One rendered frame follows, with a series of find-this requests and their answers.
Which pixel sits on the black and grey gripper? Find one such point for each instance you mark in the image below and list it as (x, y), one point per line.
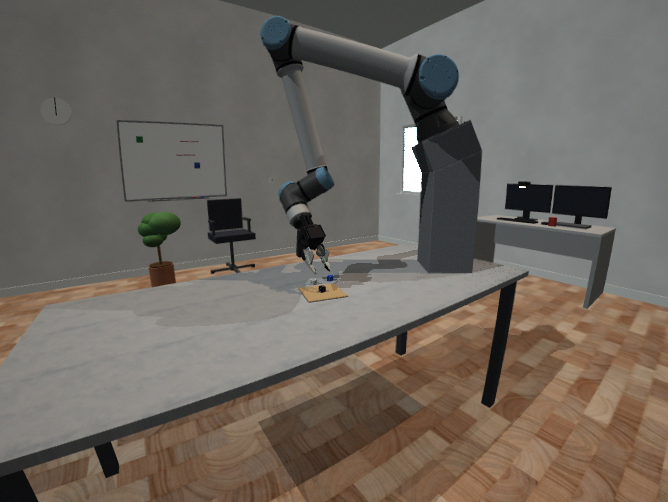
(314, 241)

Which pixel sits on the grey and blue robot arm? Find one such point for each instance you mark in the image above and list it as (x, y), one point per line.
(433, 79)

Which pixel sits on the orange flat mat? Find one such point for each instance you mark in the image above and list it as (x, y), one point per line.
(312, 293)

